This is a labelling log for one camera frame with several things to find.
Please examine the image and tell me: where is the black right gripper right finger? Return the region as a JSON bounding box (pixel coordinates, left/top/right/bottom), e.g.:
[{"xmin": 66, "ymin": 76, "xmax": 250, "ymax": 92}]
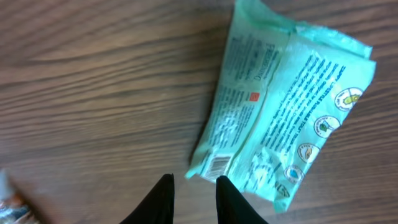
[{"xmin": 216, "ymin": 175, "xmax": 268, "ymax": 224}]

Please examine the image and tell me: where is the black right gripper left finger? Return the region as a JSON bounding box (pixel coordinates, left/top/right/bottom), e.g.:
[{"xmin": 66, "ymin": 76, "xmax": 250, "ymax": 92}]
[{"xmin": 120, "ymin": 174, "xmax": 175, "ymax": 224}]

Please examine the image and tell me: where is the teal snack packet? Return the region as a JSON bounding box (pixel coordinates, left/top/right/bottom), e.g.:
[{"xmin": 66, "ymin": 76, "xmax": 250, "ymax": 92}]
[{"xmin": 186, "ymin": 0, "xmax": 376, "ymax": 213}]

